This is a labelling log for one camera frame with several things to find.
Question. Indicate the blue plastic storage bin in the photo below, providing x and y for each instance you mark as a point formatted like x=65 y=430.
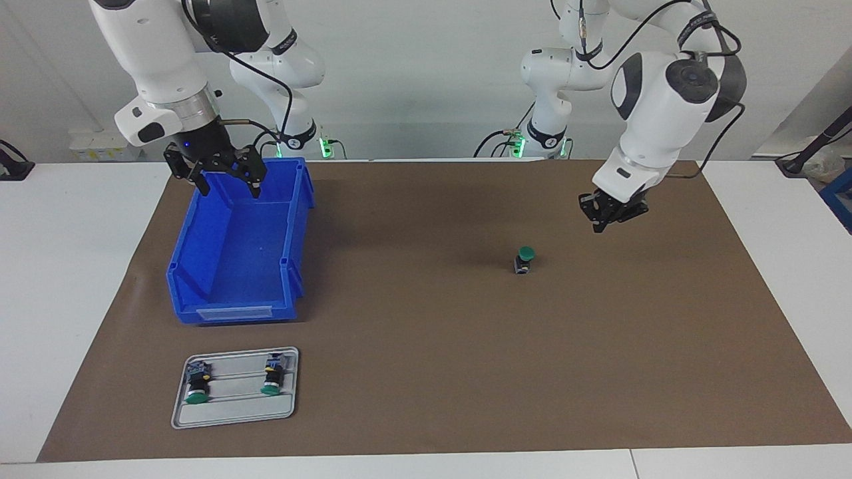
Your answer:
x=239 y=253

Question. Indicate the brown table mat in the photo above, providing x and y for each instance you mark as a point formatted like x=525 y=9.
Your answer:
x=466 y=346

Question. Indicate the black stand pole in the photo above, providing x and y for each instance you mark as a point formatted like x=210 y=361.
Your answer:
x=822 y=140

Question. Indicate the green push button switch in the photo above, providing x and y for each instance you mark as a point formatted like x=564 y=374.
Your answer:
x=272 y=376
x=525 y=256
x=197 y=382

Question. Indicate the clear plastic bag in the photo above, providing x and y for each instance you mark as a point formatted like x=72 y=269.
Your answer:
x=829 y=163

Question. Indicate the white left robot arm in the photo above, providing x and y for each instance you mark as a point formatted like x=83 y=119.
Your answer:
x=659 y=113

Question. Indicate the grey metal tray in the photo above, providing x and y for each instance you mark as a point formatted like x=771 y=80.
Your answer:
x=233 y=412

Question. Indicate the blue crate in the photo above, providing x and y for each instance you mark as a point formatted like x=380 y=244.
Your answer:
x=840 y=196

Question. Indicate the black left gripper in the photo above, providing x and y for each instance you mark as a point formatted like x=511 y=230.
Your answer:
x=622 y=207

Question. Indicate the white wall socket box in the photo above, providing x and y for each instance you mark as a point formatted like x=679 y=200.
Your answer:
x=106 y=145

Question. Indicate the black clamp mount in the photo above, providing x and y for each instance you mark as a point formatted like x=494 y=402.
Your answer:
x=13 y=166

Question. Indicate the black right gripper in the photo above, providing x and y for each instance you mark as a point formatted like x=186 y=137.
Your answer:
x=202 y=146

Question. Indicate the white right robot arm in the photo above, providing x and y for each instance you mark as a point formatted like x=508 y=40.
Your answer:
x=160 y=53

